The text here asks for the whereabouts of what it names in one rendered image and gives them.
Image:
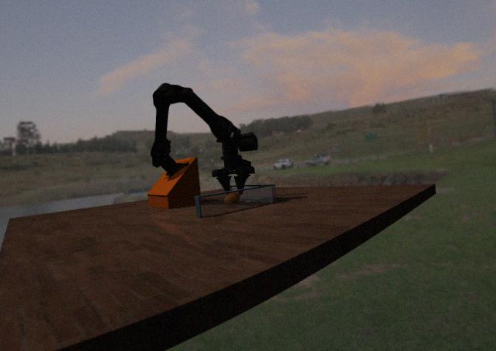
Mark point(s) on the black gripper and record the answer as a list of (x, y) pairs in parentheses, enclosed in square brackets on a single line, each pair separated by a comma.
[(231, 166)]

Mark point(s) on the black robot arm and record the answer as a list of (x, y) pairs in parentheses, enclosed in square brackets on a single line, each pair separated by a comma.
[(221, 128)]

